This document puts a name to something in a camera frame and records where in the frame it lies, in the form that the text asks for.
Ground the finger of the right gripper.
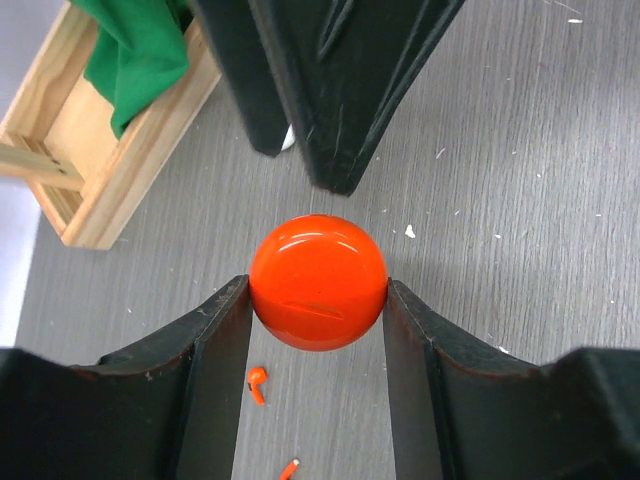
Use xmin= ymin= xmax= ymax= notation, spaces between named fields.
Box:
xmin=190 ymin=0 xmax=290 ymax=157
xmin=250 ymin=0 xmax=462 ymax=196

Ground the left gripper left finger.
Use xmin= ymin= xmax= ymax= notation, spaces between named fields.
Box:
xmin=1 ymin=275 xmax=253 ymax=479

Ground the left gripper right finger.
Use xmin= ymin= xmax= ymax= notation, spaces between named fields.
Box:
xmin=383 ymin=280 xmax=639 ymax=479

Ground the orange earbud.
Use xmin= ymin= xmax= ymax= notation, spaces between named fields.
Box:
xmin=279 ymin=458 xmax=300 ymax=480
xmin=247 ymin=366 xmax=268 ymax=406

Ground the orange earbud charging case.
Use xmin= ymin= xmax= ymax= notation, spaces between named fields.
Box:
xmin=249 ymin=214 xmax=388 ymax=352

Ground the wooden clothes rack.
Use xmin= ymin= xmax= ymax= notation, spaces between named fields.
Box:
xmin=1 ymin=2 xmax=221 ymax=250

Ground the green garment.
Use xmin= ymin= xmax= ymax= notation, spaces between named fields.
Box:
xmin=74 ymin=0 xmax=193 ymax=138

